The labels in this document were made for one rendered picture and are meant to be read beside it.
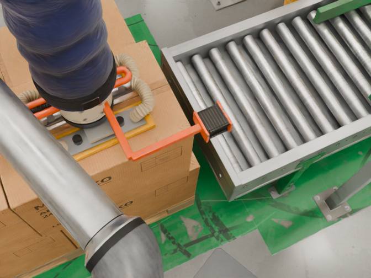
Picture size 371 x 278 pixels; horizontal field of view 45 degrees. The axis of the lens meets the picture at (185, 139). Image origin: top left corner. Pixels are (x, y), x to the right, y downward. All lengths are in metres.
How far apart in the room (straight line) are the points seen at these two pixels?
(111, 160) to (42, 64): 0.45
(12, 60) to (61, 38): 1.18
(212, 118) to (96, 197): 0.63
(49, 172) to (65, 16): 0.35
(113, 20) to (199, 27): 0.81
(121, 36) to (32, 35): 1.17
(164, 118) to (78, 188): 0.77
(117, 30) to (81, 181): 1.49
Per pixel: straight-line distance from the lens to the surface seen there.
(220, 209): 2.35
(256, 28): 2.18
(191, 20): 2.90
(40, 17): 0.96
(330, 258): 2.42
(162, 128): 1.45
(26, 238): 1.75
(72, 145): 1.42
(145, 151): 1.26
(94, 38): 1.07
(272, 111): 1.98
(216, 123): 1.28
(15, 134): 0.79
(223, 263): 1.53
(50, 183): 0.75
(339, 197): 2.33
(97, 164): 1.41
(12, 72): 2.13
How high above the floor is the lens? 2.25
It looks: 65 degrees down
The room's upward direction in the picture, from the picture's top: 6 degrees clockwise
